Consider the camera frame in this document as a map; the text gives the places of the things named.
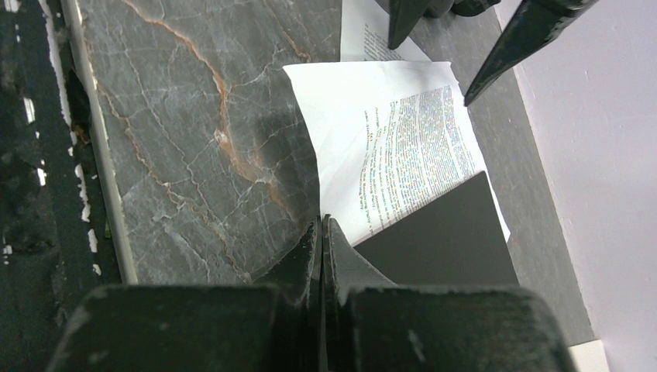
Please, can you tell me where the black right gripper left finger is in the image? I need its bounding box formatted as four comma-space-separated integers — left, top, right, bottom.
47, 219, 322, 371

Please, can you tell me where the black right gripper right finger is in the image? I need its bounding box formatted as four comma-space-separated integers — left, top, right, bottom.
323, 216, 576, 371

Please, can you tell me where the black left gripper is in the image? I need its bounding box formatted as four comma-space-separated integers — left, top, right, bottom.
387, 0, 597, 106

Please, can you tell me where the printed text paper sheet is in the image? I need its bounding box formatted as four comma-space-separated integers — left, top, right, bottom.
284, 60, 487, 246

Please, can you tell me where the red folder black inside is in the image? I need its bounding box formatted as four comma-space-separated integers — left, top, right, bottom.
356, 172, 519, 286

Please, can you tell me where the blank white paper sheet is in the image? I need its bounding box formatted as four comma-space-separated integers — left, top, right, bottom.
339, 0, 430, 62

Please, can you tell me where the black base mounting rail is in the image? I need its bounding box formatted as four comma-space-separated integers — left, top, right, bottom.
1, 1, 121, 371

